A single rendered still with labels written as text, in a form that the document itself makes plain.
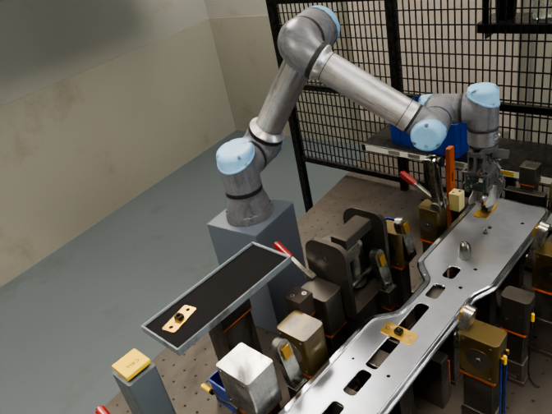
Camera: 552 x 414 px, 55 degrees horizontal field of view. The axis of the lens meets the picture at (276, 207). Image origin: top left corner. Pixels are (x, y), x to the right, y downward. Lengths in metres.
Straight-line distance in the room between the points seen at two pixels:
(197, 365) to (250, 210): 0.54
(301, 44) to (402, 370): 0.78
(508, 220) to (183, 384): 1.10
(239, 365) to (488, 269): 0.71
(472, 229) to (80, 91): 3.22
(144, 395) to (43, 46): 3.20
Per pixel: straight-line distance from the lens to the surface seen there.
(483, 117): 1.40
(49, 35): 4.14
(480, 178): 1.46
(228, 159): 1.54
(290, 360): 1.23
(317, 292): 1.34
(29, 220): 4.13
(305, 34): 1.34
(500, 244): 1.60
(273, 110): 1.57
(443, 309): 1.38
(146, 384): 1.21
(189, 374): 1.78
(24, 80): 4.03
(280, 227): 1.65
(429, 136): 1.28
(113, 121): 4.41
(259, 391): 1.16
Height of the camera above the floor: 1.94
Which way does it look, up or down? 30 degrees down
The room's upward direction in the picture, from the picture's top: 13 degrees counter-clockwise
